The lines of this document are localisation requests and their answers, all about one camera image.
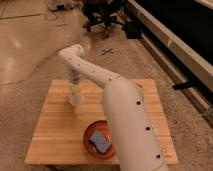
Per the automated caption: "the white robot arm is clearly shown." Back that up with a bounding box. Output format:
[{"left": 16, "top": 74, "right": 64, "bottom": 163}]
[{"left": 58, "top": 44, "right": 169, "bottom": 171}]

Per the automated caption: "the orange round plate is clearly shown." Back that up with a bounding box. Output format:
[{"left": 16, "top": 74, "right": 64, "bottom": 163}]
[{"left": 83, "top": 120, "right": 115, "bottom": 160}]

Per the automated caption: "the blue cross floor tape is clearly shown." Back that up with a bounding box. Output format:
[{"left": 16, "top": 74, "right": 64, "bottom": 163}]
[{"left": 101, "top": 48, "right": 114, "bottom": 55}]

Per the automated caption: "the wooden table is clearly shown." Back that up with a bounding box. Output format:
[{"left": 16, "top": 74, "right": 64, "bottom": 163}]
[{"left": 25, "top": 79, "right": 178, "bottom": 165}]

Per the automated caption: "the blue sponge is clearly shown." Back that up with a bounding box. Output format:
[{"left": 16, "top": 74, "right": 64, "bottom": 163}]
[{"left": 89, "top": 131, "right": 111, "bottom": 154}]

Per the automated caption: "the black office chair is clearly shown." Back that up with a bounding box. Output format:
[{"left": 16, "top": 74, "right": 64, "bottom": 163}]
[{"left": 82, "top": 0, "right": 123, "bottom": 35}]

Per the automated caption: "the long white bench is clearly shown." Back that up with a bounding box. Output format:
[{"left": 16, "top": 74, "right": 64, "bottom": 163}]
[{"left": 125, "top": 0, "right": 213, "bottom": 111}]

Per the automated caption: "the cables and box on floor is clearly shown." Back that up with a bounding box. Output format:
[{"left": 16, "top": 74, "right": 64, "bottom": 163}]
[{"left": 44, "top": 0, "right": 83, "bottom": 13}]

